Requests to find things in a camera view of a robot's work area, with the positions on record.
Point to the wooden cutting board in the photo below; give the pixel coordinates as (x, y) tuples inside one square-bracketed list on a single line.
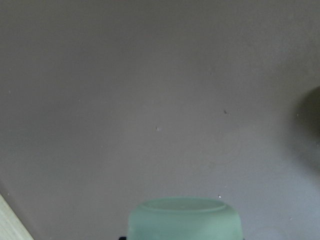
[(11, 228)]

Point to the mint green cup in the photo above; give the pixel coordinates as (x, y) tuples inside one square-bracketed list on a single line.
[(184, 218)]

